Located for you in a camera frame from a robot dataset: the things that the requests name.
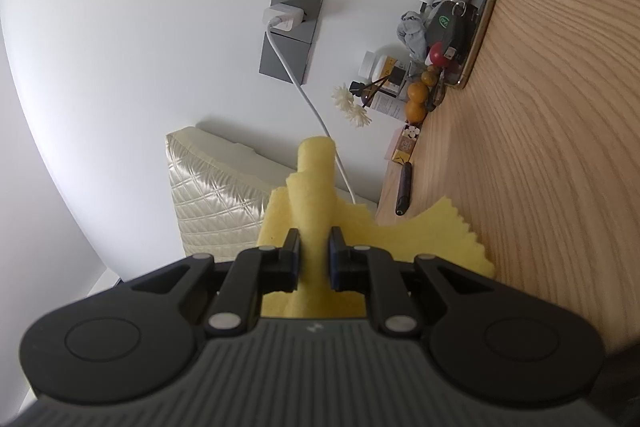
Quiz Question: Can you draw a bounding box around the yellow cleaning cloth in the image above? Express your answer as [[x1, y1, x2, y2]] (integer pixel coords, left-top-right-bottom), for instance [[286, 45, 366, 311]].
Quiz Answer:
[[257, 136, 496, 319]]

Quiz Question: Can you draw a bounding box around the black pen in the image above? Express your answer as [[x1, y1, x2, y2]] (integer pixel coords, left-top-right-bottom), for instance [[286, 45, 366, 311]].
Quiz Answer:
[[395, 161, 413, 216]]

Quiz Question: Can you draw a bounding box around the cream quilted headboard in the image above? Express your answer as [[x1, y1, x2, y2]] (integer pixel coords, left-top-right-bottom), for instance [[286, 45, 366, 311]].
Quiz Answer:
[[166, 127, 295, 260]]

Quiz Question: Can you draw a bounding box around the small pink box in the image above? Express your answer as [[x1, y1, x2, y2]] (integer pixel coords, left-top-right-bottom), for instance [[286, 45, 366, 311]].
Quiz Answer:
[[384, 124, 421, 165]]

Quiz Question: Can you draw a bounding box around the orange wooden gourd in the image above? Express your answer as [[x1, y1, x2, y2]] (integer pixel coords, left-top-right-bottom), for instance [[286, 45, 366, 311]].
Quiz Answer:
[[405, 68, 439, 126]]

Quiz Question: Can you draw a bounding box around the reed diffuser bottle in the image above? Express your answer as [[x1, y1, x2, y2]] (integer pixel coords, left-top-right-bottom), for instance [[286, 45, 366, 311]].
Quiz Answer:
[[348, 81, 406, 121]]

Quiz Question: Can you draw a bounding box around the black smartphone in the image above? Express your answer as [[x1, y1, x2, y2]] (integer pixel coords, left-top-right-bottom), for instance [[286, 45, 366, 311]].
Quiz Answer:
[[446, 0, 497, 90]]

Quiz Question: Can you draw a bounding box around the red round charm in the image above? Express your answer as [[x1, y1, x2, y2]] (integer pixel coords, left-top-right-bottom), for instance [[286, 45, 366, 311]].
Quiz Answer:
[[428, 42, 449, 67]]

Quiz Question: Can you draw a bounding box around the black key fob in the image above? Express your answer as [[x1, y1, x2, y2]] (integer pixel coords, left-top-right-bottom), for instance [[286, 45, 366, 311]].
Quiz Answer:
[[442, 41, 469, 68]]

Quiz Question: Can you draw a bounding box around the grey crumpled cloth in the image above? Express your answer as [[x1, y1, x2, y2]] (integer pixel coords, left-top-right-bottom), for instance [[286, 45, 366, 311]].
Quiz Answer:
[[396, 11, 427, 63]]

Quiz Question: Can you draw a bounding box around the black car key green logo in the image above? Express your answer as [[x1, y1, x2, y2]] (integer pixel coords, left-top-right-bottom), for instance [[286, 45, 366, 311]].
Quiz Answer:
[[425, 1, 471, 50]]

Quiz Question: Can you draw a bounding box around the white charger plug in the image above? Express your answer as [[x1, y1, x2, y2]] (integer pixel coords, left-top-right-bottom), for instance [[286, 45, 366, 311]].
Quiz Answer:
[[262, 3, 305, 32]]

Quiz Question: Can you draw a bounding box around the grey wall socket plate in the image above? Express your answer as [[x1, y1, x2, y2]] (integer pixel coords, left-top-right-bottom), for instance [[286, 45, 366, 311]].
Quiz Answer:
[[258, 0, 323, 84]]

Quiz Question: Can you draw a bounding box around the white charging cable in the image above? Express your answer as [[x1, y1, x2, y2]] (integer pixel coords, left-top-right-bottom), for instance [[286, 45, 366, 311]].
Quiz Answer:
[[264, 22, 357, 206]]

